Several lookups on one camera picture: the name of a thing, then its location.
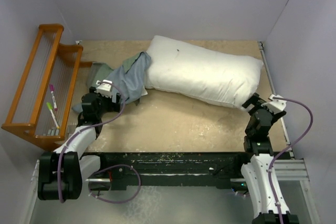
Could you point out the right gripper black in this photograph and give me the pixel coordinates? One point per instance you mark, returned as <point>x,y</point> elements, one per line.
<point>257,102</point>

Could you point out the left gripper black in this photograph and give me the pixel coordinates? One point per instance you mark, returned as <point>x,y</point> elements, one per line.
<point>112,106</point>

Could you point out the patchwork green beige pillowcase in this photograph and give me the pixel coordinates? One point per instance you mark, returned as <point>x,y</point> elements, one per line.
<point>129,77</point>

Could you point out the white pillow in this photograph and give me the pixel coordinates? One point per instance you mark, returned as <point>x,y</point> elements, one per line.
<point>210,76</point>

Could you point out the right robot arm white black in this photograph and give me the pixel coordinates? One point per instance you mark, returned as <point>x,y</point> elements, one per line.
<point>259,173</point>

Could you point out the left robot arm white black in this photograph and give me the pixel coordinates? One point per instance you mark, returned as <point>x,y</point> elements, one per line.
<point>62,172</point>

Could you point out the green capped marker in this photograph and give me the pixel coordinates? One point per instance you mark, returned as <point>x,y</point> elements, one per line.
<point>50,108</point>

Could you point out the pink capped marker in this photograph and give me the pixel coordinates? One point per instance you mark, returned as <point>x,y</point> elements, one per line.
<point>52,91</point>

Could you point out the orange wooden rack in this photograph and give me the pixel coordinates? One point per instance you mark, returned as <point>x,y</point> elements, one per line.
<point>49,62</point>

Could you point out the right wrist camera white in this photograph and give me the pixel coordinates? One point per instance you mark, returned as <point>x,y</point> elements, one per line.
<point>275,105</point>

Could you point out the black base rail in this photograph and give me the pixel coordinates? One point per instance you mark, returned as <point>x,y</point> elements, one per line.
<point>200,169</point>

